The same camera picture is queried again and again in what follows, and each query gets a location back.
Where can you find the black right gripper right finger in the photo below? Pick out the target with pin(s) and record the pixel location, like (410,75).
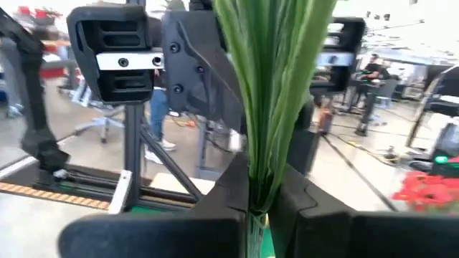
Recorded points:
(340,236)

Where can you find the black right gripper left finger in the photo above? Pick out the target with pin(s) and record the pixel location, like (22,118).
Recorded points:
(179,236)

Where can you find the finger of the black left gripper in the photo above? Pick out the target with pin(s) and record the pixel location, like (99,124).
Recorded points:
(201,71)
(303,150)

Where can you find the yellow flower bunch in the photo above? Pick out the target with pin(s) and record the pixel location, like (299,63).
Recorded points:
(272,89)

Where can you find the red flower bunch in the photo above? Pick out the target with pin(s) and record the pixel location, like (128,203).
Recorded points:
(446,186)
(416,195)

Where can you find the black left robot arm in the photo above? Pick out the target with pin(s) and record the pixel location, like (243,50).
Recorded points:
(30,89)

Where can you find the clear glass vase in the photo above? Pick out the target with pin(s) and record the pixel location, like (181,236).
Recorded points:
(255,236)

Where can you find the person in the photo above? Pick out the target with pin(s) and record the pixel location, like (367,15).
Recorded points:
(374,70)
(159,107)

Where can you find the office chair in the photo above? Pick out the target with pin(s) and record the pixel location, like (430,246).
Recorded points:
(104,123)

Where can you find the silver frame bracket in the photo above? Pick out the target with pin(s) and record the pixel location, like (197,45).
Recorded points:
(120,191)

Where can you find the black diagonal frame strut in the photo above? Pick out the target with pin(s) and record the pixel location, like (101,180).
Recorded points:
(168,161)

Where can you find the black upright frame post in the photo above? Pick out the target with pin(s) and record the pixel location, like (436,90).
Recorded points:
(133,154)

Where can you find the black table frame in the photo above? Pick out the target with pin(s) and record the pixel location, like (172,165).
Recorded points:
(89,182)

